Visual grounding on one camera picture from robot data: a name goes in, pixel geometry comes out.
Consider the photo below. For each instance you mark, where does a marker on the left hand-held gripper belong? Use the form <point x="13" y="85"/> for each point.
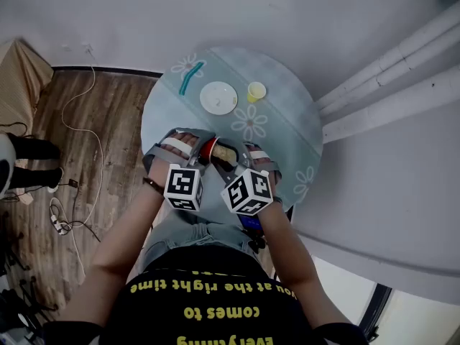
<point x="183" y="187"/>

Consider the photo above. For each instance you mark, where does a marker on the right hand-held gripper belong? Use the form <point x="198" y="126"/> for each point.
<point x="248" y="192"/>

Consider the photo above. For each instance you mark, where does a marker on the red plastic cup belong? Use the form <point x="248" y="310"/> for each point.
<point x="206" y="149"/>

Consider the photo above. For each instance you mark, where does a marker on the tan bread piece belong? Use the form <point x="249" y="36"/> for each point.
<point x="224" y="152"/>

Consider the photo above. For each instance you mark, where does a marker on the yellow paper cup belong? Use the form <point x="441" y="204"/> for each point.
<point x="256" y="92"/>

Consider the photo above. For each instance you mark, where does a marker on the person's left forearm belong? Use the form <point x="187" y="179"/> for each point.
<point x="125" y="235"/>

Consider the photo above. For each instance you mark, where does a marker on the person's right forearm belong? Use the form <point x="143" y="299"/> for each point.
<point x="291" y="246"/>

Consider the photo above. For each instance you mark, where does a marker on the person's right hand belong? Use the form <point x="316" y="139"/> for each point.
<point x="274" y="182"/>

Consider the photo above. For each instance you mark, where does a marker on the person's left hand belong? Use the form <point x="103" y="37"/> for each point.
<point x="158" y="171"/>

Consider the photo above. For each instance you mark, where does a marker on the white round plate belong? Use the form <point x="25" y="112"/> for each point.
<point x="218" y="97"/>

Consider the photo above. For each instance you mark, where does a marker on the teal curved brush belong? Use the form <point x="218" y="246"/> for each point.
<point x="188" y="79"/>

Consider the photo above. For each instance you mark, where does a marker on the black device with blue screen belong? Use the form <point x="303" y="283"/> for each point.
<point x="251" y="223"/>

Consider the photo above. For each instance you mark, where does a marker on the round table with light-blue cloth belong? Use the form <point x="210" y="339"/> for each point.
<point x="287" y="120"/>

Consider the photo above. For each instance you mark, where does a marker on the person's grey jeans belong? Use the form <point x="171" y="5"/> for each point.
<point x="187" y="232"/>

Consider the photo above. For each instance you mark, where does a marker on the white power strip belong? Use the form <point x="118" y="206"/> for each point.
<point x="59" y="225"/>

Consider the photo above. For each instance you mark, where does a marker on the person's black printed shirt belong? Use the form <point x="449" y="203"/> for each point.
<point x="154" y="322"/>

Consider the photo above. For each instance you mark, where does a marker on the beige cloth-covered furniture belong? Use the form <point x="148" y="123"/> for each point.
<point x="18" y="85"/>

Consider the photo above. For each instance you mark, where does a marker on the black tripod stand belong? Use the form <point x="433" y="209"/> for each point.
<point x="18" y="300"/>

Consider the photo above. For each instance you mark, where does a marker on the white wall socket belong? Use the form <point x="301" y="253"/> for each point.
<point x="86" y="47"/>

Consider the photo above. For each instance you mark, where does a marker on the thick white wall pipe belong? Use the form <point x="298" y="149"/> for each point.
<point x="395" y="102"/>

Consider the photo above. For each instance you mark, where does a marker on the thin white wall pipe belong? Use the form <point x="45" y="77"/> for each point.
<point x="397" y="65"/>
<point x="391" y="50"/>

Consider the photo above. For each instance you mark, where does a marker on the black window frame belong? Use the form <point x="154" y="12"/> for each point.
<point x="375" y="311"/>

